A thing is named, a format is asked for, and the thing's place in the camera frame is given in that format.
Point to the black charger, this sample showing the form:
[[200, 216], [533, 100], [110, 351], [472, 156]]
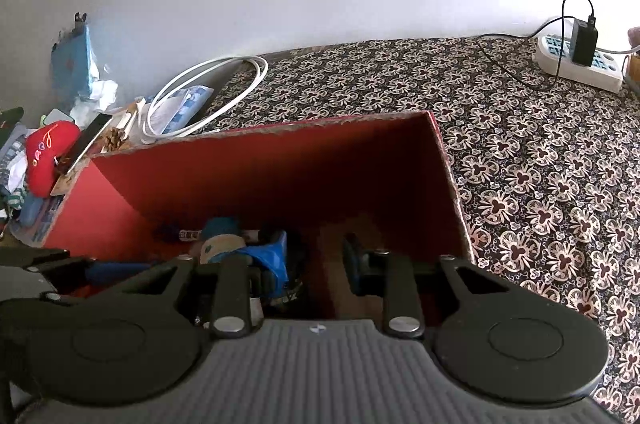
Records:
[[585, 43]]

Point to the brown pine cone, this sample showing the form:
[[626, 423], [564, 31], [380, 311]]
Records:
[[116, 139]]

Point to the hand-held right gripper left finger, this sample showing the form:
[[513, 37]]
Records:
[[272, 261]]

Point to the white power strip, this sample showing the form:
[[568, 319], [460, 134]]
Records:
[[560, 61]]

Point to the pink plush toy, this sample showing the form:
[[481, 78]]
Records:
[[635, 36]]

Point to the blue white printed packet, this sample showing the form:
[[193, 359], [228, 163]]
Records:
[[192, 101]]

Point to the red cardboard box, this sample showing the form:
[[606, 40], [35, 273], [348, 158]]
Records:
[[300, 163]]

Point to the red plush heart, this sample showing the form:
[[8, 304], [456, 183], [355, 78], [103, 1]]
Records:
[[47, 158]]

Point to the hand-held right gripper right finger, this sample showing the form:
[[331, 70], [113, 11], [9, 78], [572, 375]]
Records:
[[356, 269]]

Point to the floral patterned cloth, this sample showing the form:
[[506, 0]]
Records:
[[525, 163]]

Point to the black phone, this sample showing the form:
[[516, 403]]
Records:
[[90, 141]]

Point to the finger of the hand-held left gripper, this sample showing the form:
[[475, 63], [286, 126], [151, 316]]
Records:
[[110, 272]]

